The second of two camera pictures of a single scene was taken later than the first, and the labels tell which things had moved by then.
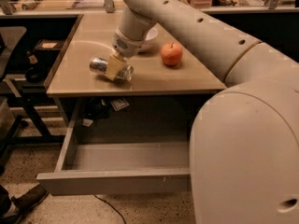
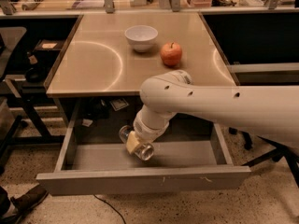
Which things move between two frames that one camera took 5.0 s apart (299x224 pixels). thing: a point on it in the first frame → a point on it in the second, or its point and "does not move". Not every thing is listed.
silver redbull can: x=99 y=64 → x=144 y=150
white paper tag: x=119 y=104 does not move
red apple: x=171 y=54 does not move
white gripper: x=127 y=46 → x=147 y=132
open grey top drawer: x=123 y=147 does not move
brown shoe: x=27 y=200 does not move
